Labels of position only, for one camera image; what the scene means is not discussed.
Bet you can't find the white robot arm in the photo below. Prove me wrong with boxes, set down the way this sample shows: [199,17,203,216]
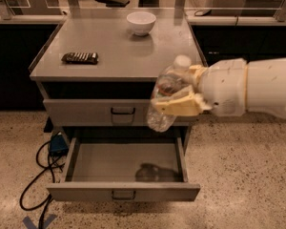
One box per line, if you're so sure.
[151,58,286,119]

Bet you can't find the clear plastic water bottle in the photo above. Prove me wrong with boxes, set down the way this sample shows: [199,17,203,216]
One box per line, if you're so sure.
[147,55,192,133]

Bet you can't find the open lower grey drawer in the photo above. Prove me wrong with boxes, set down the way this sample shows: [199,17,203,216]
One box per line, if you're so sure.
[48,138,200,202]

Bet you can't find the closed upper grey drawer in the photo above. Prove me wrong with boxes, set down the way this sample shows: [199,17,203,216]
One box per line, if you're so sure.
[43,98,199,127]

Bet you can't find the grey drawer cabinet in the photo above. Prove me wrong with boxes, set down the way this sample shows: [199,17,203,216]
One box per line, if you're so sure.
[31,9,201,140]

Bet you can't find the blue power box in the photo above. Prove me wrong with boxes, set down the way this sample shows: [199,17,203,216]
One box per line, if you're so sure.
[49,135,69,156]

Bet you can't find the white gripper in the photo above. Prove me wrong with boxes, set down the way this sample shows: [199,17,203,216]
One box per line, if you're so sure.
[152,58,246,116]

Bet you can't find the black floor cable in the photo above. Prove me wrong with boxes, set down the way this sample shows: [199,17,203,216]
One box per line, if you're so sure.
[18,139,65,229]

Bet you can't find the black chair armrest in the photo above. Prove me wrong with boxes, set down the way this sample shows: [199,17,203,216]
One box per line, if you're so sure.
[95,0,130,8]

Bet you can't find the white ceramic bowl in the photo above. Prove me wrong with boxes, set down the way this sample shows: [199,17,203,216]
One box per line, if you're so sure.
[127,11,156,36]

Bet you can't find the dark striped snack bar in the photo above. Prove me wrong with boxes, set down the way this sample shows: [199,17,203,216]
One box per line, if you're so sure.
[61,52,98,65]

